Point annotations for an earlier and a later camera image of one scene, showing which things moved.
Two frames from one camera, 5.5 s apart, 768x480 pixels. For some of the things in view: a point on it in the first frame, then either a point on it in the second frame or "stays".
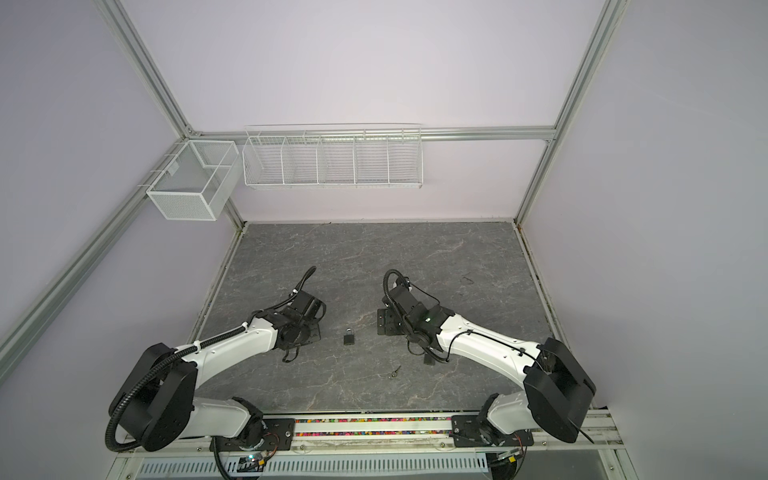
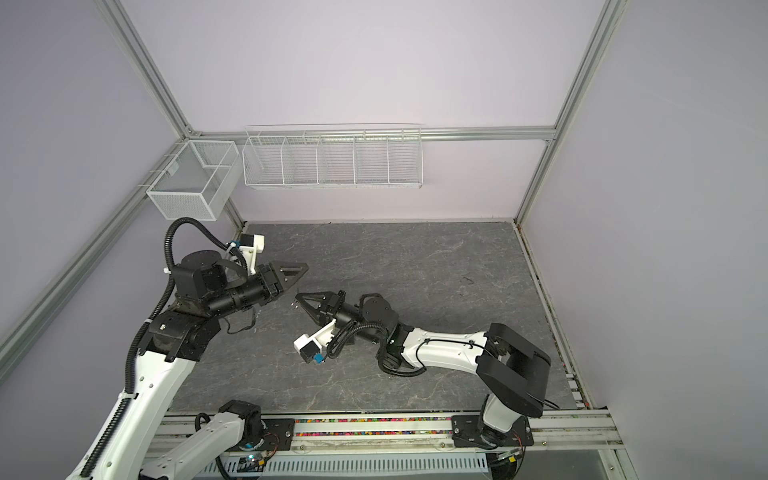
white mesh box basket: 198,182 stays
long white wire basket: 333,155 stays
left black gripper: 315,335 → 273,280
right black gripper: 386,322 → 338,307
